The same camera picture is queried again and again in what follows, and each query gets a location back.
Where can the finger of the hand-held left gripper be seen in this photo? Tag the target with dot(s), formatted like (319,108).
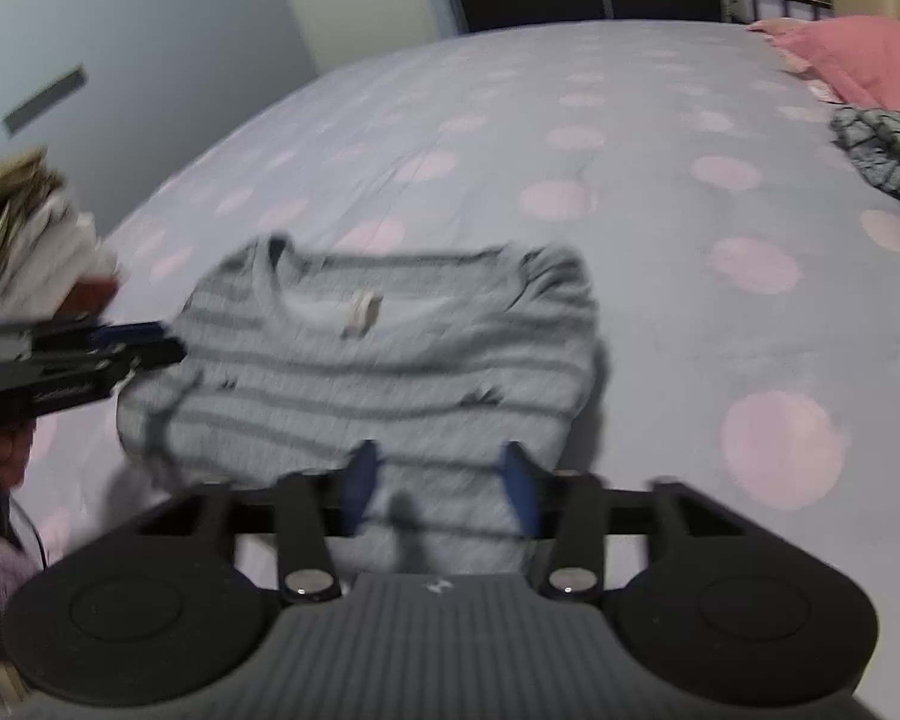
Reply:
(150,352)
(131,333)

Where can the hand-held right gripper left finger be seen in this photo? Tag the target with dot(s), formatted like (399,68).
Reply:
(360,480)

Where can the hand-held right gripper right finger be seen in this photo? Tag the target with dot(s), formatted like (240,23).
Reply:
(521,487)

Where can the grey striped shirt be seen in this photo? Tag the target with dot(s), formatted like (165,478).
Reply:
(420,360)

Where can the person's left forearm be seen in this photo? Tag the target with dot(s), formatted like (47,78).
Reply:
(0,592)

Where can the person's left hand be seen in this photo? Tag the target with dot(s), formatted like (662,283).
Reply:
(11,446)

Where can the rust orange towel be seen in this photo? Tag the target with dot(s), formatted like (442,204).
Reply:
(94,292)

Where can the stack of white towels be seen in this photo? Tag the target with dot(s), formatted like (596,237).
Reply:
(60,247)

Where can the olive striped cloth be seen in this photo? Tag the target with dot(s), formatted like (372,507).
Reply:
(15,187)

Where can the grey pink-dotted bed blanket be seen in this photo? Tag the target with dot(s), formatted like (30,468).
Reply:
(645,277)

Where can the white door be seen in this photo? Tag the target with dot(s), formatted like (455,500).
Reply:
(345,15)

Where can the grey ruffled striped garment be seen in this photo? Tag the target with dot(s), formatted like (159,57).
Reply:
(892,150)

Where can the white nightstand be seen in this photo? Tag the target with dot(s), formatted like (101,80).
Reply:
(742,0)

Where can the pink pillow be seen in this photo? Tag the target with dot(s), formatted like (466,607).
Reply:
(870,60)

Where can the grey wall bracket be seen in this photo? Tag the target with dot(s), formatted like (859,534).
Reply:
(45,101)

